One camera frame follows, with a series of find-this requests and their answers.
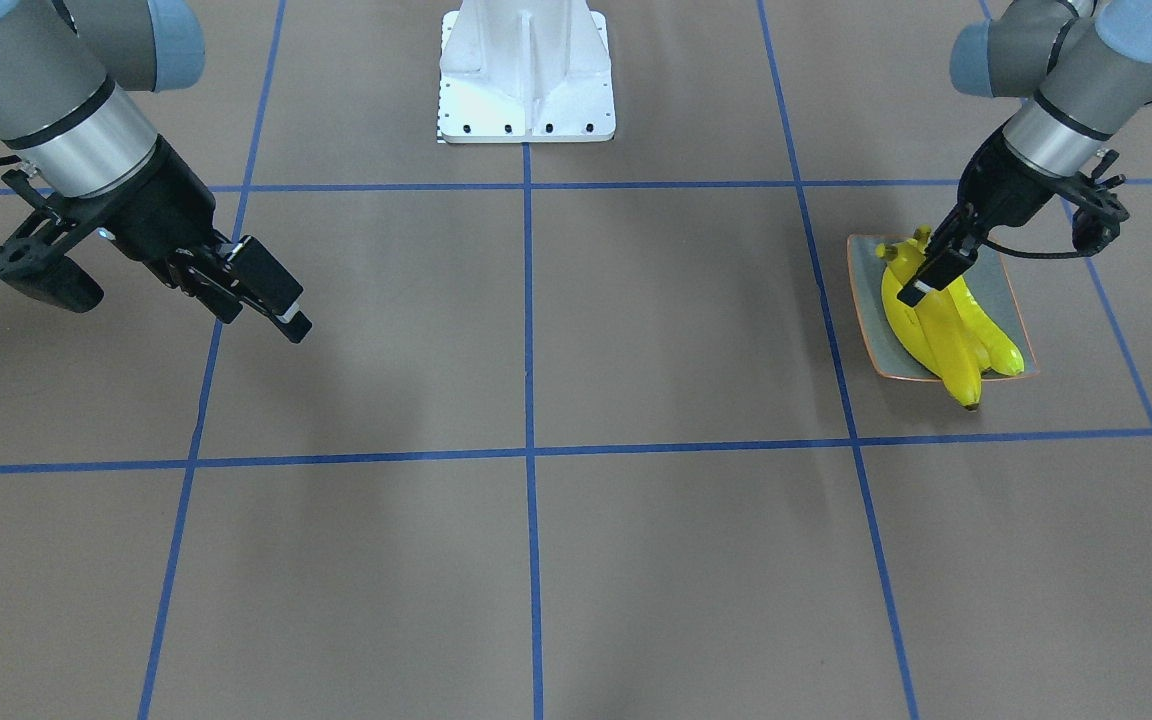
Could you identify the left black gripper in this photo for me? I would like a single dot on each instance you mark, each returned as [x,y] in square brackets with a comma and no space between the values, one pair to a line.
[1002,183]

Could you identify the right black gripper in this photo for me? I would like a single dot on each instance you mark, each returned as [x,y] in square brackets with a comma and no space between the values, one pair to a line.
[164,211]

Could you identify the greenish yellow banana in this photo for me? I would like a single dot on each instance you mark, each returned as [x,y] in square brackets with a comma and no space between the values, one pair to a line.
[1004,354]

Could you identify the yellow banana brown tip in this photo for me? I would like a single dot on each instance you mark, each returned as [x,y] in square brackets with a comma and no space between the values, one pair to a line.
[903,321]

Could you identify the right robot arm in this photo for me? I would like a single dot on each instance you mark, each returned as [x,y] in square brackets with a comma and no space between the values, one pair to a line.
[88,161]

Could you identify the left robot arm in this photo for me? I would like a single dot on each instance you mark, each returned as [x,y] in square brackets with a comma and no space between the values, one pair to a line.
[1082,70]

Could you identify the grey square plate orange rim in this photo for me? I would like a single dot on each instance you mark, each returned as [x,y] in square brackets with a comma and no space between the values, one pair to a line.
[988,280]

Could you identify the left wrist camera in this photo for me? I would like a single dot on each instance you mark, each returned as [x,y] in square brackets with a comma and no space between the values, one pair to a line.
[1099,213]

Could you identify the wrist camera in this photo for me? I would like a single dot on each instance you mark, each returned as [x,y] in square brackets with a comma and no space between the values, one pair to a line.
[1099,213]
[34,258]

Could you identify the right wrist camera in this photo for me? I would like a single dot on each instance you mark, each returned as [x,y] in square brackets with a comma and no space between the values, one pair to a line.
[34,258]

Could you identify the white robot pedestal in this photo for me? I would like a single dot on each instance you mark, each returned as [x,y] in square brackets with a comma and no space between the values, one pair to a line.
[525,72]

